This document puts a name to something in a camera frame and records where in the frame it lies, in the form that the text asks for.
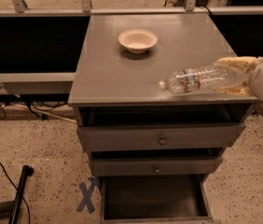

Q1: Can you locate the white paper bowl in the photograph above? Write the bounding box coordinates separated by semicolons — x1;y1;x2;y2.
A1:
118;29;158;54

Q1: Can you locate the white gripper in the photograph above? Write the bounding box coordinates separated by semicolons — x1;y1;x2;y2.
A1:
214;56;263;101

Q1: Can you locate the grey bottom drawer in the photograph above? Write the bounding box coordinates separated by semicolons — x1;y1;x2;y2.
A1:
101;175;221;224

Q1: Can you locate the grey wooden drawer cabinet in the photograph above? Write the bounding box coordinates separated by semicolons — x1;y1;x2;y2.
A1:
67;13;260;224

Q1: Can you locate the grey middle drawer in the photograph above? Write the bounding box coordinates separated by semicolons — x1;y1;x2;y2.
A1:
90;148;223;176

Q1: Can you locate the grey top drawer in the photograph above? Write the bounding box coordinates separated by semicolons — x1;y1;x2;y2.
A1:
77;105;245;152

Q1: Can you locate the black floor cable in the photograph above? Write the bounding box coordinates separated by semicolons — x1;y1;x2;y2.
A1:
0;147;32;224

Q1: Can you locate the clear plastic water bottle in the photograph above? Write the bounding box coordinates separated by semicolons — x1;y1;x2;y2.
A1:
159;65;247;94

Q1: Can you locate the grey drawer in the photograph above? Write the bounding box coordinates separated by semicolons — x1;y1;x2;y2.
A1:
77;105;245;152
101;175;221;224
90;148;223;176

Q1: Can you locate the black metal stand leg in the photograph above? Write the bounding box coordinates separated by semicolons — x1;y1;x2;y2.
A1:
0;165;34;224

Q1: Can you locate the grey metal railing frame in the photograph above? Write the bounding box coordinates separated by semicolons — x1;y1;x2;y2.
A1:
0;0;263;96

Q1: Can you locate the blue tape X mark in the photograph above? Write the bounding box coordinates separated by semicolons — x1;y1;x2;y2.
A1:
76;177;97;214

